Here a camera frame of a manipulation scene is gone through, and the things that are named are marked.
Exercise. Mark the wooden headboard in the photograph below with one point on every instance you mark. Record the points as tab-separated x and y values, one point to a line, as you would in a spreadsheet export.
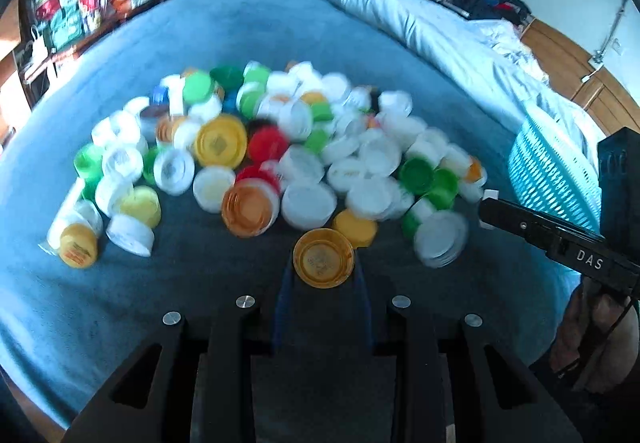
560	58

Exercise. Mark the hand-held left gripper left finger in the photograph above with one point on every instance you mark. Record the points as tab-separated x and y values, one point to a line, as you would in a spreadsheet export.
284	308

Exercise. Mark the person's right hand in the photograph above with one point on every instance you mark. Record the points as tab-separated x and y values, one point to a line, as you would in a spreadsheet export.
585	333

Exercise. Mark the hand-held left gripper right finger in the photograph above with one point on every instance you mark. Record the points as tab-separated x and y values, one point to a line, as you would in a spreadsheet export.
364	308

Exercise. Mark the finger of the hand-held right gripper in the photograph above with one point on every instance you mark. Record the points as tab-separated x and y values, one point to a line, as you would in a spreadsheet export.
520	223

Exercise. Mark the pile of plastic bottle caps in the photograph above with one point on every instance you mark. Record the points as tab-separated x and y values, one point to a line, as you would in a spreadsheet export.
310	168

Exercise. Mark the dark wooden cabinet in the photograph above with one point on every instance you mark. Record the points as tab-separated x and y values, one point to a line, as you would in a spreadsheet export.
65	54

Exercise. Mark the light blue perforated basket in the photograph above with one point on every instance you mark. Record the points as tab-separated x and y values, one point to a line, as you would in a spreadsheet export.
545	173

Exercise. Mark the light wooden dresser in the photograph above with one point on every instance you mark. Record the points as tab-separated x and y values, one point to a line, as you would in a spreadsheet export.
10	53

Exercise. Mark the yellow bottle cap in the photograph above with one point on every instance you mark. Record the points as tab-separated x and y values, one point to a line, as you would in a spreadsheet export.
323	257

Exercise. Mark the white plastic spoon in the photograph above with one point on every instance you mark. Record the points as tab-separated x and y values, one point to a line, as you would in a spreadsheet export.
70	203

